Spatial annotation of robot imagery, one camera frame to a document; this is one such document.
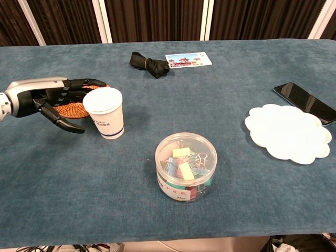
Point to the left robot hand black silver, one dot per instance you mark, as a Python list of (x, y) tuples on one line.
[(29, 90)]

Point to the white paper cup blue print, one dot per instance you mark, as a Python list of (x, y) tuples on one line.
[(107, 115)]

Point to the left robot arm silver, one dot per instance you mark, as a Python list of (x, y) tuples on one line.
[(4, 106)]

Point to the round woven rattan coaster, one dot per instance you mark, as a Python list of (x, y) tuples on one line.
[(72, 112)]

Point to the blue velvet tablecloth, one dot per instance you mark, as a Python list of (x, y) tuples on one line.
[(78, 183)]

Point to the postcard with temple photo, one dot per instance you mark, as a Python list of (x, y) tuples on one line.
[(187, 60)]

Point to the clear jar of binder clips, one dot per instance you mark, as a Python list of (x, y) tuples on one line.
[(186, 168)]

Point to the white flower-shaped plastic palette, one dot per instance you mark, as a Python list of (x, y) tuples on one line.
[(286, 134)]

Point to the black smartphone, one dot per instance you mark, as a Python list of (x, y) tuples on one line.
[(304, 98)]

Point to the black bag under table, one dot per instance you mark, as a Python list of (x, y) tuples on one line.
[(302, 244)]

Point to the white partition post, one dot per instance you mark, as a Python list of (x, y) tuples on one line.
[(32, 22), (103, 22), (321, 19), (207, 19)]

